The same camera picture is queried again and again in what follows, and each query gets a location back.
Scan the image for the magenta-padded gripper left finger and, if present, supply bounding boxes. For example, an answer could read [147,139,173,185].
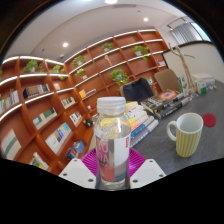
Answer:
[58,148,101,189]

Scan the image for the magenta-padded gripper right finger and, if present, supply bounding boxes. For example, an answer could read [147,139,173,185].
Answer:
[128,148,167,189]

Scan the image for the clear plastic water bottle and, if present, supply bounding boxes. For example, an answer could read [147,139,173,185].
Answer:
[93,96,132,191]

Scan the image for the stack of colourful books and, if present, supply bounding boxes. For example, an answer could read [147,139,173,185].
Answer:
[124,101,160,148]

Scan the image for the yellow striped white mug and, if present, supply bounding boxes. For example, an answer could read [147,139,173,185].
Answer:
[165,112,204,158]

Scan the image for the orange wooden shelf unit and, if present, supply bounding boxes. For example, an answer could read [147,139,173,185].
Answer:
[0,29,168,174]

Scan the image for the flat round red coaster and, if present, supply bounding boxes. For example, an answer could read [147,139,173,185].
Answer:
[202,113,217,128]

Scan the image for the dark blue chair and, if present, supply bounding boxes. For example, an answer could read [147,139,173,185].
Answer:
[119,77,155,104]

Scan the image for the tall green white carton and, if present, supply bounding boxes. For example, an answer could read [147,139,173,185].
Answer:
[177,75,189,98]

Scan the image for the tan chair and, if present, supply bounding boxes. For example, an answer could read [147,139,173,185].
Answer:
[153,68,181,93]

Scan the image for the small green white box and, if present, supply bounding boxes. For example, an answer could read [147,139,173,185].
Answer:
[195,79,208,96]

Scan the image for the wooden artist mannequin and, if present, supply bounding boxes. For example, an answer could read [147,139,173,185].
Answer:
[167,42,198,95]

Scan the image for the round ceiling lights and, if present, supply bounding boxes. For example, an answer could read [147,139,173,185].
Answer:
[61,0,150,48]

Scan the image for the grey window curtain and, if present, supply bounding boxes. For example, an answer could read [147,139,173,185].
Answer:
[169,22,201,46]

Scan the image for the window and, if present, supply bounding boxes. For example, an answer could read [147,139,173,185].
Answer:
[191,21,212,43]

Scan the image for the black curtain rail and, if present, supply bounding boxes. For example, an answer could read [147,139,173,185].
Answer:
[166,16,193,29]

